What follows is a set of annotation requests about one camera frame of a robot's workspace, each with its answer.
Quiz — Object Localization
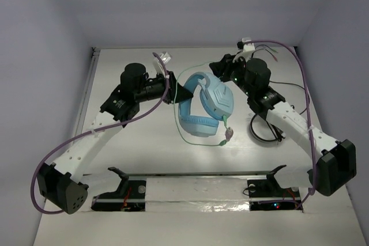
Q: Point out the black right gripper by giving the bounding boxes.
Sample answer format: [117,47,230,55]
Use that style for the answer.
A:
[209,52,253,97]

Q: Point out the green headphone cable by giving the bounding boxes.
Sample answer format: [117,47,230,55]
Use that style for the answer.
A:
[174,61,234,147]

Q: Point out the light blue headphones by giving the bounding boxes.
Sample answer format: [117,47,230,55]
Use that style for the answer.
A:
[178,71,234,137]

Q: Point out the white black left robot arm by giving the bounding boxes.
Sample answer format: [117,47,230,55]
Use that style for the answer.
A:
[30,57,176,215]

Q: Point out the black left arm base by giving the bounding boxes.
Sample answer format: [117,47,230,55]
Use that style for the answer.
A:
[91,167,146,212]

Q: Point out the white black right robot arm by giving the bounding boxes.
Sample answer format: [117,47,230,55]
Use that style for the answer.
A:
[209,54,357,196]

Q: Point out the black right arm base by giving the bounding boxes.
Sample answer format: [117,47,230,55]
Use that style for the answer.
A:
[242,165,303,211]

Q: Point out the clear tape roll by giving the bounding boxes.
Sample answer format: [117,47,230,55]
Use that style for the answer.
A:
[248,113,286,143]

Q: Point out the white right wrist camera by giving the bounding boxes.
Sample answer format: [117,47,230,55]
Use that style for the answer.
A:
[237,37,255,57]

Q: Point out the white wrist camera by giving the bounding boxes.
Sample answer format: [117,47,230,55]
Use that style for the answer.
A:
[237,37,255,57]
[152,52,172,75]

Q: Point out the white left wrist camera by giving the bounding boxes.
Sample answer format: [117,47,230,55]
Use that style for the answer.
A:
[152,52,172,75]

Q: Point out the black audio splitter cable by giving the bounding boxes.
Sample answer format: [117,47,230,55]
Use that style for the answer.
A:
[250,44,311,116]

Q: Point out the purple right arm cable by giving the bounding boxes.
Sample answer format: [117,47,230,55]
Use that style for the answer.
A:
[247,40,318,211]

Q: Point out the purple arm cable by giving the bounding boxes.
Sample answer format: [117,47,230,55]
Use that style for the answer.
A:
[31,52,171,214]
[247,40,318,211]

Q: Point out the metal rail strip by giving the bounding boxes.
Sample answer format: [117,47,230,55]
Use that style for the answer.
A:
[127,171,270,177]

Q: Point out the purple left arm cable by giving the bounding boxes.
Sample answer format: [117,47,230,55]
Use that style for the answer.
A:
[31,52,171,214]

